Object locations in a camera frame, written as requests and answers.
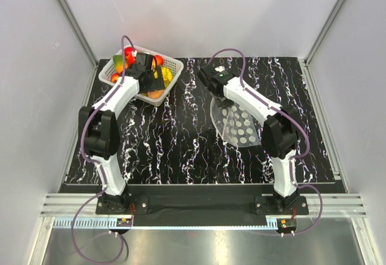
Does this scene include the clear dotted zip top bag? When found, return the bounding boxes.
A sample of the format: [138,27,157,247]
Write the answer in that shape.
[210,98,261,148]

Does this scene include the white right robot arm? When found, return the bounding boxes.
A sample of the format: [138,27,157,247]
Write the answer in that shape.
[198,65,300,215]

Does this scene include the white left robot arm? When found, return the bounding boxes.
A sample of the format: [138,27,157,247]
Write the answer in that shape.
[78,53,165,214]

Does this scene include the peach fruit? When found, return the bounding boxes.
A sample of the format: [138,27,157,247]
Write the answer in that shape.
[148,90,164,99]

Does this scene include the yellow banana bunch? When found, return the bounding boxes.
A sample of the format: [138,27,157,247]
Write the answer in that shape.
[161,66,173,87]

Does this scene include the white plastic fruit basket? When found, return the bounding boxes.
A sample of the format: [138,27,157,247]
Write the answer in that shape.
[98,45,184,107]

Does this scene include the small red apple front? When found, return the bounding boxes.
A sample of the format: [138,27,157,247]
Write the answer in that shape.
[110,74,119,83]

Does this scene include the green orange mango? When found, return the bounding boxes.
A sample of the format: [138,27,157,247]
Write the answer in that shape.
[113,55,127,74]

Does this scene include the red apple back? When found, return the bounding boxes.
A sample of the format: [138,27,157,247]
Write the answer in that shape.
[124,46,136,57]

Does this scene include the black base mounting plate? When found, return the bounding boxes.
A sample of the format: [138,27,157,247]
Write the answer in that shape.
[96,184,309,228]

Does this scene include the right connector board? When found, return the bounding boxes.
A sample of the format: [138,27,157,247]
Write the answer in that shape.
[279,218,297,229]

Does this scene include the connector board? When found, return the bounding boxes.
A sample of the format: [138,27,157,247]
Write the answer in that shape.
[279,218,297,229]
[116,216,133,227]

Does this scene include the left connector board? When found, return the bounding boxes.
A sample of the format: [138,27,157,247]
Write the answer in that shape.
[116,216,133,227]

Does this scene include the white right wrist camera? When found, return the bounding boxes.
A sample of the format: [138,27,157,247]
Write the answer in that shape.
[215,66,225,72]

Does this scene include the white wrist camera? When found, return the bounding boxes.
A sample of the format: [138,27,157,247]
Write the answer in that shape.
[135,52,153,65]
[215,66,225,72]

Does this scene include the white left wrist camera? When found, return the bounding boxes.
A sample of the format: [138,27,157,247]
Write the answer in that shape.
[135,52,153,65]

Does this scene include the left aluminium frame post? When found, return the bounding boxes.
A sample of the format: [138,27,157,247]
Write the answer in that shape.
[56,0,98,67]

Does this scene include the aluminium frame post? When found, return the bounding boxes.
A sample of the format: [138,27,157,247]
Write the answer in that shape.
[304,0,347,65]
[56,0,98,67]

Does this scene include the aluminium front rail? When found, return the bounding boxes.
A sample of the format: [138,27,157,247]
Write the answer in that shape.
[40,194,366,230]

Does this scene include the right aluminium frame post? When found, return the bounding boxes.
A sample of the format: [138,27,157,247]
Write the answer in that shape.
[304,0,347,65]

